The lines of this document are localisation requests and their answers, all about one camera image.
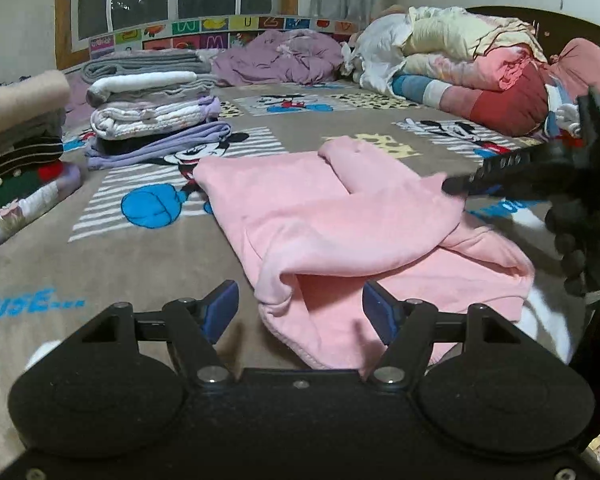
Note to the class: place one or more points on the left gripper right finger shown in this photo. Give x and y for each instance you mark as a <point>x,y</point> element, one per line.
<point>409,329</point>

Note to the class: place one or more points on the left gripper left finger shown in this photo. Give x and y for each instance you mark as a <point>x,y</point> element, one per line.
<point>190,328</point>

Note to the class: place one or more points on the pink sweatshirt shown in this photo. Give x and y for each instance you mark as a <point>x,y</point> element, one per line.
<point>310,229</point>

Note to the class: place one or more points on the stack of folded clothes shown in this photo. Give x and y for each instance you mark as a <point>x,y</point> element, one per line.
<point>152,106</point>
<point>33,176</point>

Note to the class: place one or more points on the left stack of folded clothes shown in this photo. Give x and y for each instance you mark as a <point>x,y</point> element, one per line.
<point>33,176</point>

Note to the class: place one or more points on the black gloved right hand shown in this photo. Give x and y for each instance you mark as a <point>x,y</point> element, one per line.
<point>576,228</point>

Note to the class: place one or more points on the cartoon print bed blanket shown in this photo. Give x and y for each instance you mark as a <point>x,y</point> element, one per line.
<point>143,234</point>

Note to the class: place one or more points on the pile of folded quilts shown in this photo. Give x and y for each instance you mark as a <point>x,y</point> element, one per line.
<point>515,75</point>

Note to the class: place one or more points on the purple crumpled garment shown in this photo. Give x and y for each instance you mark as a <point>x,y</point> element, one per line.
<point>301,56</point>

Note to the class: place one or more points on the colourful alphabet bed border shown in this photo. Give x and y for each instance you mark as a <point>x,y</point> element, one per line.
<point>212,32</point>

